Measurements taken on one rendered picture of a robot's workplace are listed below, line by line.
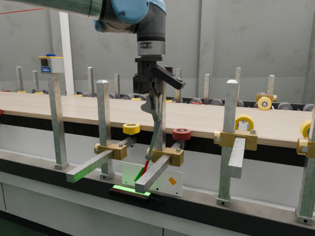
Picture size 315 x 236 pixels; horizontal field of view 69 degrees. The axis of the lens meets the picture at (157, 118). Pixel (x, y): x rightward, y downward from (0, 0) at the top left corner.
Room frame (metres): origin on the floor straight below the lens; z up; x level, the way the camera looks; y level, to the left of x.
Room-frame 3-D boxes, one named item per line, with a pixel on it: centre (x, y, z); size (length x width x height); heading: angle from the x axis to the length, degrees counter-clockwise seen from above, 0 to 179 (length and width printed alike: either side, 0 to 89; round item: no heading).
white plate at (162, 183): (0.83, 0.03, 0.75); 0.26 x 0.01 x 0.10; 68
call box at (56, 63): (1.04, 0.46, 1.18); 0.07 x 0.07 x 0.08; 68
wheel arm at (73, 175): (0.88, 0.20, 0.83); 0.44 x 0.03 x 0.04; 158
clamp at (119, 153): (0.93, 0.20, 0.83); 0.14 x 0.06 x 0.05; 68
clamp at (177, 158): (0.84, -0.03, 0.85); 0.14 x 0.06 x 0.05; 68
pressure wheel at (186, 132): (0.97, -0.11, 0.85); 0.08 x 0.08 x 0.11
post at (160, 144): (0.84, -0.01, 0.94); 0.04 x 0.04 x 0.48; 68
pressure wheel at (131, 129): (1.07, 0.12, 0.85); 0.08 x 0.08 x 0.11
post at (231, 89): (0.75, -0.24, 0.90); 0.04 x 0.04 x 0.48; 68
